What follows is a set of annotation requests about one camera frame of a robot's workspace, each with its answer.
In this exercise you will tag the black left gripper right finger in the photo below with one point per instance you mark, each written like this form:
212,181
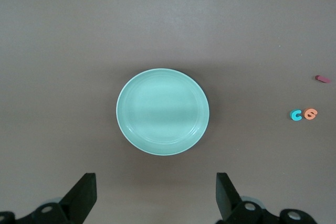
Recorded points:
228,203

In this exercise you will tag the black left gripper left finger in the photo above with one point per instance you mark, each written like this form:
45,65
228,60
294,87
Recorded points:
78,200

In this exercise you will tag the teal foam letter c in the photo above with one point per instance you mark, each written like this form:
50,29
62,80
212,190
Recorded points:
293,115

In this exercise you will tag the orange foam letter e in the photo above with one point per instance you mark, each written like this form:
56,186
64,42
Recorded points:
306,115

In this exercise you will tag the maroon foam letter l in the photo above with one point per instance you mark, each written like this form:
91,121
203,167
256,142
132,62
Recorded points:
322,79

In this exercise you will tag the green ceramic plate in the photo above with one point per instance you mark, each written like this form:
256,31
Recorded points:
162,111

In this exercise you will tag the brown table cover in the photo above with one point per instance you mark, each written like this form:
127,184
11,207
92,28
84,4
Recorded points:
52,51

